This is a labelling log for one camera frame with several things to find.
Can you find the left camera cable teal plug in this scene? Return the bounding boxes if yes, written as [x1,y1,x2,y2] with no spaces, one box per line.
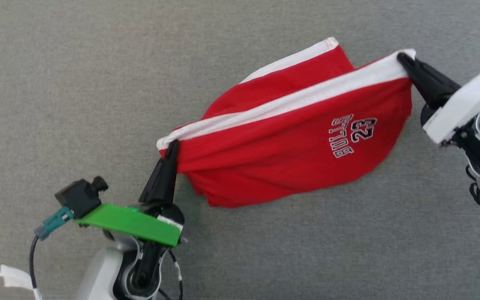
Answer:
[29,206,75,300]

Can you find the red and white basketball shorts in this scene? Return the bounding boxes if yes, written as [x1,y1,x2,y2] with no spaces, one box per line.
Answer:
[157,37,416,209]

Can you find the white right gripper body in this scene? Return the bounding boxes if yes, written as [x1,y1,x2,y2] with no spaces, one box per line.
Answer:
[420,70,480,145]

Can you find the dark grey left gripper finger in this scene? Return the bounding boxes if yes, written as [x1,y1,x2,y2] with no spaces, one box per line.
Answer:
[139,141,174,203]
[167,141,180,205]

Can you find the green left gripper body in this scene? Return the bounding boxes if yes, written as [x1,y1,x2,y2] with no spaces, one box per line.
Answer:
[75,202,185,247]

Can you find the white cable label tag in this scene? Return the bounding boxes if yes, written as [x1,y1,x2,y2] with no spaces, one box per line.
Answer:
[0,265,43,300]

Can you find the grey fabric sofa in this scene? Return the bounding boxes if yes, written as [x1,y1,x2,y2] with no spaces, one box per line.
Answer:
[0,0,480,300]

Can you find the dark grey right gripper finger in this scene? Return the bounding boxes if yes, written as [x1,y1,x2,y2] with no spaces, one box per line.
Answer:
[397,52,461,95]
[397,60,449,108]

